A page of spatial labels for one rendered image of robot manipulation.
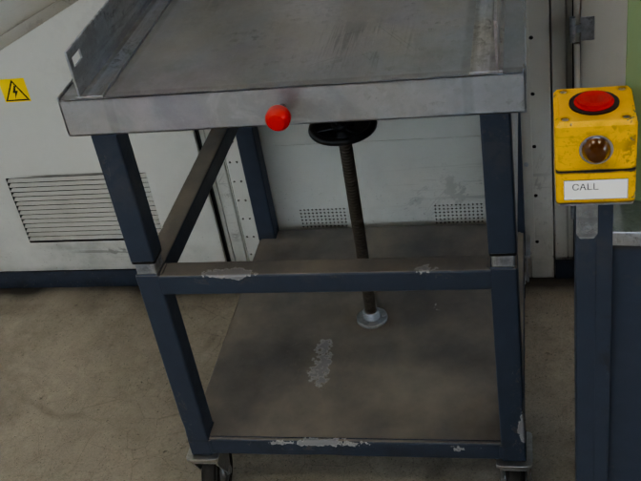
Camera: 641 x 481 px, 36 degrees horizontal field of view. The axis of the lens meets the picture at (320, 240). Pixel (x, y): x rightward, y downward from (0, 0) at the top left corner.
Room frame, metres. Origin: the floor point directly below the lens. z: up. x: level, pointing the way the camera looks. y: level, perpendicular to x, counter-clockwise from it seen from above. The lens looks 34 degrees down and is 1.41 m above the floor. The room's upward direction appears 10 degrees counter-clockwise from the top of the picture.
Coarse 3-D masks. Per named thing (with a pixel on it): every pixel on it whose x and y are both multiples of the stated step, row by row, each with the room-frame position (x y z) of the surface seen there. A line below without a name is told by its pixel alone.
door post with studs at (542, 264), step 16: (528, 0) 1.75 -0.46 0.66; (544, 0) 1.74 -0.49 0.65; (528, 16) 1.75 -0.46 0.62; (544, 16) 1.74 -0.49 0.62; (528, 32) 1.75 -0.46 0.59; (544, 32) 1.74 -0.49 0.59; (528, 48) 1.75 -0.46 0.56; (544, 48) 1.74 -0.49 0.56; (544, 64) 1.74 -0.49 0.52; (544, 80) 1.74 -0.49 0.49; (544, 96) 1.74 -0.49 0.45; (544, 112) 1.74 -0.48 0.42; (544, 128) 1.74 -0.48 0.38; (544, 144) 1.74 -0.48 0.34; (544, 160) 1.74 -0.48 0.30; (544, 176) 1.74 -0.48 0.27; (544, 192) 1.74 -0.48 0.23; (544, 208) 1.74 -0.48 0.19; (544, 224) 1.74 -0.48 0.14; (544, 240) 1.74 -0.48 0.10; (544, 256) 1.74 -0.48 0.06; (544, 272) 1.74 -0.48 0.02
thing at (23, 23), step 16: (0, 0) 1.55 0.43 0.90; (16, 0) 1.58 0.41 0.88; (32, 0) 1.61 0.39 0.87; (48, 0) 1.64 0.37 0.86; (64, 0) 1.63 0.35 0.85; (0, 16) 1.54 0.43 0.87; (16, 16) 1.57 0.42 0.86; (32, 16) 1.56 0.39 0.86; (48, 16) 1.59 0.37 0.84; (0, 32) 1.54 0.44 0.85; (16, 32) 1.53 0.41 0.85; (0, 48) 1.49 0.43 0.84
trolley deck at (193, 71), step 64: (192, 0) 1.54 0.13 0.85; (256, 0) 1.49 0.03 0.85; (320, 0) 1.44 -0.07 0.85; (384, 0) 1.40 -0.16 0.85; (448, 0) 1.35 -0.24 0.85; (512, 0) 1.31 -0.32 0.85; (128, 64) 1.33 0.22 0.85; (192, 64) 1.29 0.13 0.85; (256, 64) 1.26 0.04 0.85; (320, 64) 1.22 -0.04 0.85; (384, 64) 1.18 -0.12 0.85; (448, 64) 1.15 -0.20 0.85; (512, 64) 1.12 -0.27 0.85; (128, 128) 1.23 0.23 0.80; (192, 128) 1.21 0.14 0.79
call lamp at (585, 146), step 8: (592, 136) 0.85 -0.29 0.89; (600, 136) 0.85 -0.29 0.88; (584, 144) 0.85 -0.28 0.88; (592, 144) 0.84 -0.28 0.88; (600, 144) 0.84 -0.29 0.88; (608, 144) 0.84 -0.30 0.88; (584, 152) 0.85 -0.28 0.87; (592, 152) 0.84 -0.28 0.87; (600, 152) 0.84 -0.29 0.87; (608, 152) 0.84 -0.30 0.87; (584, 160) 0.85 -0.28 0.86; (592, 160) 0.84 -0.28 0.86; (600, 160) 0.84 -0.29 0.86
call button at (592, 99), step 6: (582, 96) 0.90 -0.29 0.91; (588, 96) 0.90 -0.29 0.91; (594, 96) 0.89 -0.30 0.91; (600, 96) 0.89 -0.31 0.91; (606, 96) 0.89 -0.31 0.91; (576, 102) 0.89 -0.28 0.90; (582, 102) 0.89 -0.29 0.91; (588, 102) 0.88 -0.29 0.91; (594, 102) 0.88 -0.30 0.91; (600, 102) 0.88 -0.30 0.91; (606, 102) 0.88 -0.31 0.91; (612, 102) 0.88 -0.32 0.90; (582, 108) 0.88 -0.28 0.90; (588, 108) 0.88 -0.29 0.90; (594, 108) 0.87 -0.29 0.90; (600, 108) 0.87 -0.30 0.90; (606, 108) 0.87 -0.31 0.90
